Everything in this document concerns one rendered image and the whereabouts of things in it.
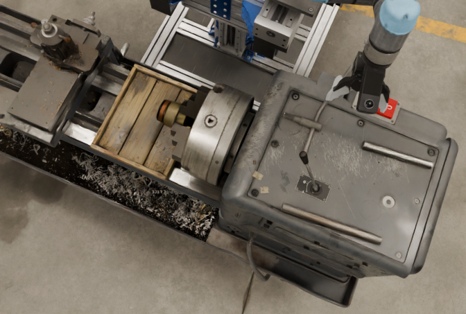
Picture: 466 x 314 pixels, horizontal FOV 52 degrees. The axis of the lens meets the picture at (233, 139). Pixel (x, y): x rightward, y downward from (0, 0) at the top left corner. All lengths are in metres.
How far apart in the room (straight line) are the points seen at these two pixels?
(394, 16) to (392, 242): 0.65
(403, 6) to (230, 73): 1.67
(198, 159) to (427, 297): 1.70
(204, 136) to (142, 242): 1.29
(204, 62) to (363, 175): 1.44
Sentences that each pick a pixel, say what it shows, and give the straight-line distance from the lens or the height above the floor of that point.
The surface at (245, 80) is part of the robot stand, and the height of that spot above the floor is 0.21.
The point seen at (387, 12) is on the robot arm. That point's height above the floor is 1.75.
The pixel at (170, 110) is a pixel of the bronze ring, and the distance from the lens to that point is 1.56.
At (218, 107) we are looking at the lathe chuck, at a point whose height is 1.23.
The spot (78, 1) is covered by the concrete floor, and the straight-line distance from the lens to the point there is 3.18.
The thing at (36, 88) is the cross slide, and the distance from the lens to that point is 1.86.
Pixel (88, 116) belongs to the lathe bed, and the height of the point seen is 0.87.
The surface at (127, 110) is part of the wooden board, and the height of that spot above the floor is 0.89.
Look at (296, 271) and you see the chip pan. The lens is 2.06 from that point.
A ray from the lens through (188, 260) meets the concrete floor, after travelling 2.58.
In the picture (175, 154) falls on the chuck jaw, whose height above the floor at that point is 1.12.
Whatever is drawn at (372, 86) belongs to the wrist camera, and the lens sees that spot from 1.15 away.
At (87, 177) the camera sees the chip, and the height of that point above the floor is 0.56.
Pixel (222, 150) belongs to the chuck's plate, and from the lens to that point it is 1.41.
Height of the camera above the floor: 2.57
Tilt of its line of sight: 73 degrees down
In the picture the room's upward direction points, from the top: 7 degrees clockwise
